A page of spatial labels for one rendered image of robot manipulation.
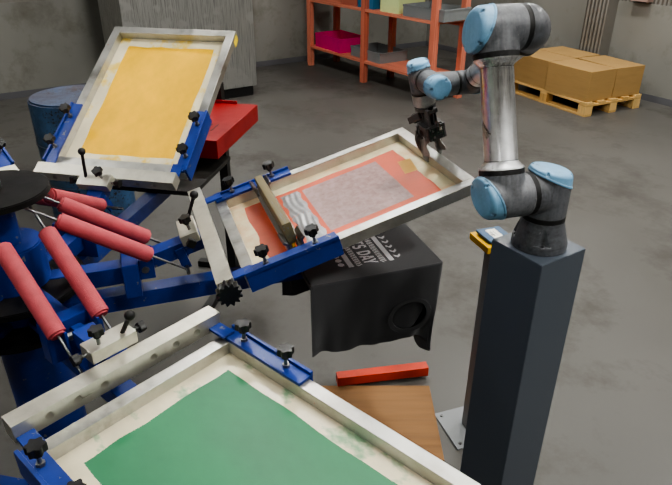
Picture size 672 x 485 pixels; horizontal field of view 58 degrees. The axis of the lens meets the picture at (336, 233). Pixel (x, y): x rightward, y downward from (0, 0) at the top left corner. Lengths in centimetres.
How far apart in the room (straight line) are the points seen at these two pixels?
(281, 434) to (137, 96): 175
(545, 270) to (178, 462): 103
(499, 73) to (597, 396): 199
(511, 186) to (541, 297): 34
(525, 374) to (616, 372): 153
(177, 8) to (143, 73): 453
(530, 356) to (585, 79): 585
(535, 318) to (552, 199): 34
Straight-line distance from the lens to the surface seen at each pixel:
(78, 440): 155
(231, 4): 761
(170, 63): 288
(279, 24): 955
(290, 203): 218
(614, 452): 298
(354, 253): 216
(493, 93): 160
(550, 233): 172
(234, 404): 156
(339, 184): 221
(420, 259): 214
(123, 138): 265
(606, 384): 331
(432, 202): 191
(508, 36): 160
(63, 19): 856
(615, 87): 783
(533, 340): 184
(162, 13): 733
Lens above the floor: 201
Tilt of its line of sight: 28 degrees down
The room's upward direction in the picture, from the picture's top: straight up
